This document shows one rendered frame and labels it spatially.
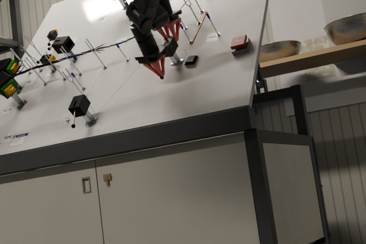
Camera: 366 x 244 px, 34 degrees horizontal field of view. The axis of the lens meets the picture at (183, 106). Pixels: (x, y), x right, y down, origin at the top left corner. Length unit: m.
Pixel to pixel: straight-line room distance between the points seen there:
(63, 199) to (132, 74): 0.50
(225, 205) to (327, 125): 2.61
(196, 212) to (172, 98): 0.38
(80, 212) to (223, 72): 0.68
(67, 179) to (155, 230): 0.39
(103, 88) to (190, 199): 0.58
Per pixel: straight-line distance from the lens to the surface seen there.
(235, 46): 1.97
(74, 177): 2.13
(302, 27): 4.50
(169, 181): 1.92
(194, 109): 1.88
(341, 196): 4.37
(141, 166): 1.98
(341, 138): 4.36
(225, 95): 1.86
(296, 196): 2.08
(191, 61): 2.06
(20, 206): 2.29
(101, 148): 2.01
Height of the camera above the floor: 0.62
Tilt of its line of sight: 9 degrees up
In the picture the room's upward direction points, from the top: 8 degrees counter-clockwise
